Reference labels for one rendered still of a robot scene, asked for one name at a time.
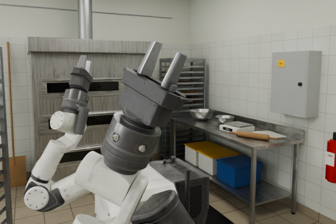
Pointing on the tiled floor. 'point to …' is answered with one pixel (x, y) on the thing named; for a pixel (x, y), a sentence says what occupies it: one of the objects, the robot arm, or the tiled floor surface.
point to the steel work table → (210, 124)
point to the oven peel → (20, 177)
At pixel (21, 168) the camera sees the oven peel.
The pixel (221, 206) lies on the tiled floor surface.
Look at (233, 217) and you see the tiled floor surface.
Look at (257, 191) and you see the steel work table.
